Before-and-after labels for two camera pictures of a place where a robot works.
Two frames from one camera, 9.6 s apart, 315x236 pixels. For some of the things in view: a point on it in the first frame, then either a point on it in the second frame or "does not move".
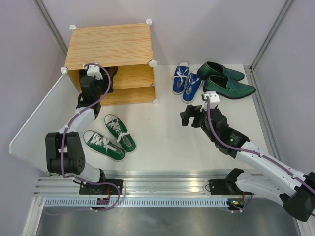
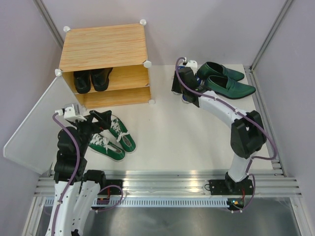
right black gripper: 191,110 → 175,86
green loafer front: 226,88 does not move
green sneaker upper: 125,139 does not move
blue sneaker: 179,77 does not move
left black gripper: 101,81 → 104,122
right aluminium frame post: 270,35 does not move
